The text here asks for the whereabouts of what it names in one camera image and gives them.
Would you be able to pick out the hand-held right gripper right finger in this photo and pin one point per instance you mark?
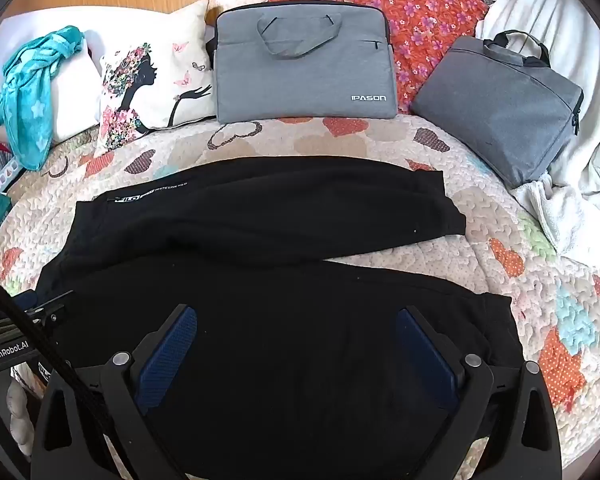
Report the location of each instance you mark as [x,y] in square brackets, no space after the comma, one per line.
[427,355]

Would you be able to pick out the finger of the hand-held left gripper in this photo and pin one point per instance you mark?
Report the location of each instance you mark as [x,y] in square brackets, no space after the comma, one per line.
[25,299]
[55,306]

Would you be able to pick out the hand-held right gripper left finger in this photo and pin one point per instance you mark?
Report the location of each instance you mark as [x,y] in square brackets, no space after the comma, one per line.
[167,355]

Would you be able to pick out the black pants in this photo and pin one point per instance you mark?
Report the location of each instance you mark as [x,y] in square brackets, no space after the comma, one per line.
[280,240]

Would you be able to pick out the person's left hand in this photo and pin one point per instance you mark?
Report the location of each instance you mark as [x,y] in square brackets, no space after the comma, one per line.
[20,410]

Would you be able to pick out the white box with coloured squares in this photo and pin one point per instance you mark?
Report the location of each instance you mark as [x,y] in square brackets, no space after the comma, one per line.
[5,176]

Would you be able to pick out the heart patterned quilt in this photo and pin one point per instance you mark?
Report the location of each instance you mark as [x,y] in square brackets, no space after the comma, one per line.
[480,220]

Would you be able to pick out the white towel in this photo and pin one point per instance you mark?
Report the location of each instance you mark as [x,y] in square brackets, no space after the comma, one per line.
[565,220]

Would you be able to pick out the teal star cloth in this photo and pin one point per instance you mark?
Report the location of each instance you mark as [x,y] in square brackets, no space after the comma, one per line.
[30,105]

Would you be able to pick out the white pillow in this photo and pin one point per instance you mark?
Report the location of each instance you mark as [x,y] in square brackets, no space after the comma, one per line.
[75,97]

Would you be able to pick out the dark grey laptop bag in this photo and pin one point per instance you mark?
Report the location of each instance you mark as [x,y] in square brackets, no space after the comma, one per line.
[500,110]

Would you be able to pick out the printed silhouette cushion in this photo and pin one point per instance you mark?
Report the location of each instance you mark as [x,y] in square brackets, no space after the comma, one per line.
[170,65]

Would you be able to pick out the light grey laptop bag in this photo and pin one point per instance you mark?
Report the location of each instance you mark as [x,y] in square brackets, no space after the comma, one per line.
[305,75]

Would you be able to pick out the white blanket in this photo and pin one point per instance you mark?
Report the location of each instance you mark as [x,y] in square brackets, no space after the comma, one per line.
[545,5]

